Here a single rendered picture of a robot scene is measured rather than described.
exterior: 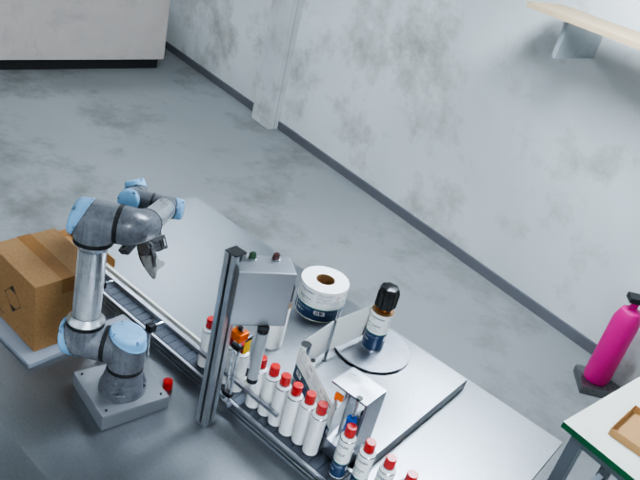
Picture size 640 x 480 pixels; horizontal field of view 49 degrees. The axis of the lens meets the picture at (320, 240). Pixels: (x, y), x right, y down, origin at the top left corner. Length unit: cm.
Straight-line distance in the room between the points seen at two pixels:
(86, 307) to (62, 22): 555
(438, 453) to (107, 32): 610
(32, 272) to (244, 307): 80
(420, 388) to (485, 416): 27
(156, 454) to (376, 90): 427
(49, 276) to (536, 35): 360
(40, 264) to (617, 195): 348
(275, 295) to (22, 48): 578
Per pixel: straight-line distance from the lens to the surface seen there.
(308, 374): 239
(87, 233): 209
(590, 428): 306
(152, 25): 796
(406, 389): 268
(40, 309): 251
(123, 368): 230
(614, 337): 452
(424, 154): 566
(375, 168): 606
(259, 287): 200
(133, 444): 233
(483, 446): 267
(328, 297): 279
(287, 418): 230
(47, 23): 752
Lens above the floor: 255
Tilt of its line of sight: 29 degrees down
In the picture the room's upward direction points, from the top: 14 degrees clockwise
